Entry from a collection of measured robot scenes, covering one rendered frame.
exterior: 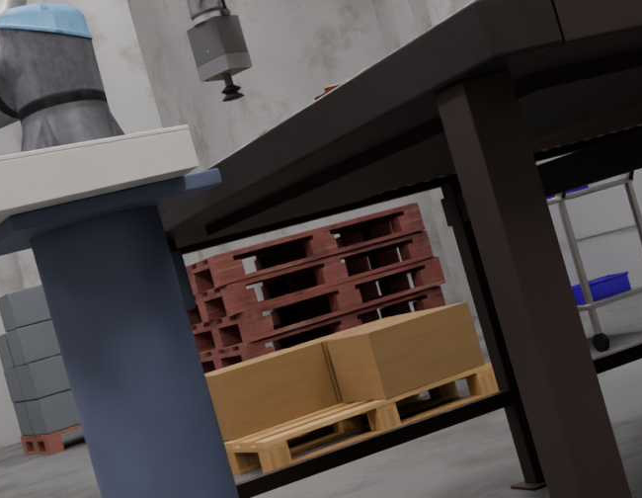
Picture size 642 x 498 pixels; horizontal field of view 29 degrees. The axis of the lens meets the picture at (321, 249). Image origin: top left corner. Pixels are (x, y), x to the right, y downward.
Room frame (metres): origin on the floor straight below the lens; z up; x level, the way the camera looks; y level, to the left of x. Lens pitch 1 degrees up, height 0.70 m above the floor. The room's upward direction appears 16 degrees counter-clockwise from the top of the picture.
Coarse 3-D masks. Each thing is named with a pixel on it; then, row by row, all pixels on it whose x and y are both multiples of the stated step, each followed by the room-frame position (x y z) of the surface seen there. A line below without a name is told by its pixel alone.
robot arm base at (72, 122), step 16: (48, 96) 1.56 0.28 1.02; (64, 96) 1.56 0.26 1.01; (80, 96) 1.57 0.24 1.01; (96, 96) 1.59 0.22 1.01; (32, 112) 1.57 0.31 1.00; (48, 112) 1.56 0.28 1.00; (64, 112) 1.56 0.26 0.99; (80, 112) 1.57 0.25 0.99; (96, 112) 1.58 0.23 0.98; (32, 128) 1.57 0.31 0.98; (48, 128) 1.56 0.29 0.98; (64, 128) 1.55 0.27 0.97; (80, 128) 1.55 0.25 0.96; (96, 128) 1.56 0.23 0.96; (112, 128) 1.60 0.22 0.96; (32, 144) 1.56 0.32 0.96; (48, 144) 1.56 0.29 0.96; (64, 144) 1.54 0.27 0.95
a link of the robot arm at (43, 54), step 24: (0, 24) 1.59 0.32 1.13; (24, 24) 1.57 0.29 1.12; (48, 24) 1.57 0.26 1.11; (72, 24) 1.59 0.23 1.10; (0, 48) 1.59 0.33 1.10; (24, 48) 1.57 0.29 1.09; (48, 48) 1.57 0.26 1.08; (72, 48) 1.58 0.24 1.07; (0, 72) 1.59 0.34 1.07; (24, 72) 1.57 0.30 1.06; (48, 72) 1.56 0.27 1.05; (72, 72) 1.57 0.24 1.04; (96, 72) 1.61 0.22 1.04; (0, 96) 1.60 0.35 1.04; (24, 96) 1.58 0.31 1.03
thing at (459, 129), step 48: (480, 96) 1.25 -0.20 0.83; (480, 144) 1.24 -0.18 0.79; (528, 144) 1.26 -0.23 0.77; (480, 192) 1.26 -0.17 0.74; (528, 192) 1.26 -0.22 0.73; (480, 240) 1.28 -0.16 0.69; (528, 240) 1.25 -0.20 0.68; (528, 288) 1.24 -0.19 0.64; (528, 336) 1.25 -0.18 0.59; (576, 336) 1.26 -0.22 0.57; (528, 384) 1.27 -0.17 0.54; (576, 384) 1.25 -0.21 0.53; (576, 432) 1.25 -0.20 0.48; (576, 480) 1.24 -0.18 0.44; (624, 480) 1.26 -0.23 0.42
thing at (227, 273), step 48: (288, 240) 6.55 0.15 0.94; (336, 240) 7.57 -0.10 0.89; (384, 240) 6.81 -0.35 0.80; (192, 288) 6.76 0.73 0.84; (240, 288) 6.39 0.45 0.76; (288, 288) 7.02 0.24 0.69; (336, 288) 6.63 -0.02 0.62; (384, 288) 7.26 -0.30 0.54; (432, 288) 6.95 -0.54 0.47; (240, 336) 6.74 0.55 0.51; (288, 336) 7.30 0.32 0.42
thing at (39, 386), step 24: (0, 312) 9.33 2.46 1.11; (24, 312) 9.03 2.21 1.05; (48, 312) 9.11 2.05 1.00; (0, 336) 9.51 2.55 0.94; (24, 336) 9.01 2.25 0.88; (48, 336) 9.08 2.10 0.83; (24, 360) 9.00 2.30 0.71; (48, 360) 9.06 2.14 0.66; (24, 384) 9.22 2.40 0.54; (48, 384) 9.04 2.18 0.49; (24, 408) 9.41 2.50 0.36; (48, 408) 9.02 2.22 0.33; (72, 408) 9.10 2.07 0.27; (24, 432) 9.62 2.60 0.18; (48, 432) 8.99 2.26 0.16
